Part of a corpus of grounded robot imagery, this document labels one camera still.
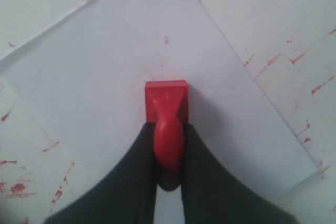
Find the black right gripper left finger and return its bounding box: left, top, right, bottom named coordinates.
left=45, top=123, right=157, bottom=224

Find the red stamp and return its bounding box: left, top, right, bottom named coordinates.
left=144, top=80, right=189, bottom=191

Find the white paper sheet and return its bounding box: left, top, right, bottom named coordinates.
left=1, top=0, right=317, bottom=196

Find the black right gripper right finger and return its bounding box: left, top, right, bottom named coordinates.
left=181, top=124, right=297, bottom=223

